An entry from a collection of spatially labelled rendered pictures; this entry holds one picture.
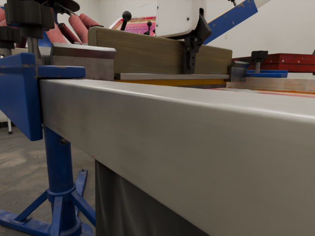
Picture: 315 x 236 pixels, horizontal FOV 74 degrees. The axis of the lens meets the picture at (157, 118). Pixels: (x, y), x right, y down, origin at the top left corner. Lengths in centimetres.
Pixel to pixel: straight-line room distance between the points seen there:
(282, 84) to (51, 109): 55
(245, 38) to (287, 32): 41
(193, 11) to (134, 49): 13
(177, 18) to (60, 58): 23
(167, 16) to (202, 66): 13
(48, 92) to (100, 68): 15
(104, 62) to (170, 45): 15
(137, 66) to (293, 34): 219
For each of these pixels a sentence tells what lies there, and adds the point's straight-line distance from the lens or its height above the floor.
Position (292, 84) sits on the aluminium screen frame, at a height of 97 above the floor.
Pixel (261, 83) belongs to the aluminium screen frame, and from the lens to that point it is 64.
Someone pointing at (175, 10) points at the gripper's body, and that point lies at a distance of 44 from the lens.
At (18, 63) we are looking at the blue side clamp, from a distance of 20.
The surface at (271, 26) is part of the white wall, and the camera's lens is 255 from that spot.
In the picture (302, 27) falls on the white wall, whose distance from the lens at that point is 246.
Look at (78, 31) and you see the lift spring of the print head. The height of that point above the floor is 115.
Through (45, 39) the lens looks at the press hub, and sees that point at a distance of 116.
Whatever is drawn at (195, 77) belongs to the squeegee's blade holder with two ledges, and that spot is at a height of 99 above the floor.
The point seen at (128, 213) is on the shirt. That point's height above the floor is 83.
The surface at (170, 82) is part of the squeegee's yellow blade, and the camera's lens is 43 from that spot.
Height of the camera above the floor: 100
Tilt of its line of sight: 12 degrees down
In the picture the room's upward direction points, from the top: 1 degrees clockwise
